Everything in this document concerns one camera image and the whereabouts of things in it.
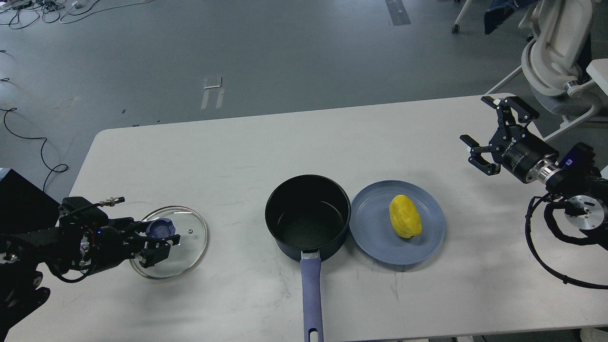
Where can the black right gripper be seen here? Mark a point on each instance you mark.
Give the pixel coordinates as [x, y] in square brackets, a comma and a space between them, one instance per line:
[513, 146]

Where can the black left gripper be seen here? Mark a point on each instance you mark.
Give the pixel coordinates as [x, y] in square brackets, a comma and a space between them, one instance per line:
[118, 240]

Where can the glass pot lid blue knob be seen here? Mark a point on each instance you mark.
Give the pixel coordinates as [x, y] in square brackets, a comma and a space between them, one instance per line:
[183, 256]

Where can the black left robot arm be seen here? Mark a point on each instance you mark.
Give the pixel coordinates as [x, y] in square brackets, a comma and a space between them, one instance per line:
[85, 242]

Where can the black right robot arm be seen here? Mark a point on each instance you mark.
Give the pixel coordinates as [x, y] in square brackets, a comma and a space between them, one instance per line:
[576, 195]

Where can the white office chair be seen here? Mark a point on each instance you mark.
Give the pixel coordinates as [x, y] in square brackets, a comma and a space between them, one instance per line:
[550, 62]

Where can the blue cloth on chair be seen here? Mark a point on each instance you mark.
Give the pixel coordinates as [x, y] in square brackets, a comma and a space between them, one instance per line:
[500, 11]

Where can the black box at left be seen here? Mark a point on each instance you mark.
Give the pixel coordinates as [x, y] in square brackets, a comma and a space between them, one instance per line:
[23, 206]

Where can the blue round plate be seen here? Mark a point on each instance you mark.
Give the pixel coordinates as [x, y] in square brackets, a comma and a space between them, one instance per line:
[371, 227]

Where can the dark blue saucepan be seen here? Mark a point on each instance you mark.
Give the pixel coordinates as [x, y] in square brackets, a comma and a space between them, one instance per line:
[308, 216]

